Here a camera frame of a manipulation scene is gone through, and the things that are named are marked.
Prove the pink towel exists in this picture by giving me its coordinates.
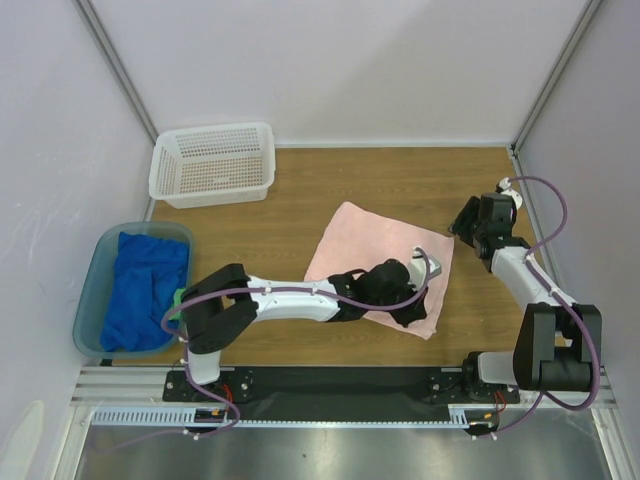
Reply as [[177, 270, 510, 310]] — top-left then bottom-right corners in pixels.
[[304, 202, 454, 340]]

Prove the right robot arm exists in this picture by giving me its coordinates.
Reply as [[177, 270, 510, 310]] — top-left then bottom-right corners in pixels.
[[449, 193, 602, 402]]

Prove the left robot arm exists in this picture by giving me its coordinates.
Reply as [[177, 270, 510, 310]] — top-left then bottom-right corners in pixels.
[[176, 250, 441, 400]]

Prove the white perforated plastic basket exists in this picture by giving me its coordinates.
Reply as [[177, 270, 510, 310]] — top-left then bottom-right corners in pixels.
[[148, 122, 276, 209]]

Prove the green towel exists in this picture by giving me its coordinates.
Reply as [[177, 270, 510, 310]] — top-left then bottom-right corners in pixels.
[[169, 288, 185, 323]]

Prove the blue towel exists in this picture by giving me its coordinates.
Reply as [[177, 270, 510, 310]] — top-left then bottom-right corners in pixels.
[[100, 232, 190, 352]]

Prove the blue translucent plastic tub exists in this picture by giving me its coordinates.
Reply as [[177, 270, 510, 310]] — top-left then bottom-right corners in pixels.
[[72, 221, 195, 360]]

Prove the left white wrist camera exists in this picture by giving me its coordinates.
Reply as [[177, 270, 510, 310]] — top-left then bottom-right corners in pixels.
[[406, 247, 442, 288]]

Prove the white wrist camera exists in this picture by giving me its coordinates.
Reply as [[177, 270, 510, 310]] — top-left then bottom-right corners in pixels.
[[496, 177, 523, 210], [406, 247, 442, 288]]

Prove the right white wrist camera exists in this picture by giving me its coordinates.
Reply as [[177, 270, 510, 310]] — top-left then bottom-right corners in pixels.
[[496, 177, 523, 210]]

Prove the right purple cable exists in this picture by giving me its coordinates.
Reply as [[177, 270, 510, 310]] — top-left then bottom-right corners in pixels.
[[469, 175, 599, 441]]

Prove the purple cable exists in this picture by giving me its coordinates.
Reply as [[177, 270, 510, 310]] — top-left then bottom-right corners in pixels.
[[469, 175, 599, 441], [99, 244, 434, 451]]

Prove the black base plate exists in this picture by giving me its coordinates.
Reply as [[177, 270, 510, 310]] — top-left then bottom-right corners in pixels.
[[162, 365, 521, 422]]

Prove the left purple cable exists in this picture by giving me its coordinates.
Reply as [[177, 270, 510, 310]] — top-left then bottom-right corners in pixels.
[[99, 244, 434, 451]]

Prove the right aluminium frame post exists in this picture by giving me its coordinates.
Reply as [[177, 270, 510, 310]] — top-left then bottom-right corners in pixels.
[[511, 0, 606, 153]]

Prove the aluminium frame post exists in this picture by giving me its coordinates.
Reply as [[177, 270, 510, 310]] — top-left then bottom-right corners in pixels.
[[71, 0, 159, 144], [511, 0, 606, 153]]

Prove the slotted aluminium rail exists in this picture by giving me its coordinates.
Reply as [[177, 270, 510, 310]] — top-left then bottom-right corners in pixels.
[[69, 364, 616, 431]]

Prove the left aluminium frame post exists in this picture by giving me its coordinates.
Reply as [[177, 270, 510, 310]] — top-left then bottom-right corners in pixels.
[[71, 0, 159, 144]]

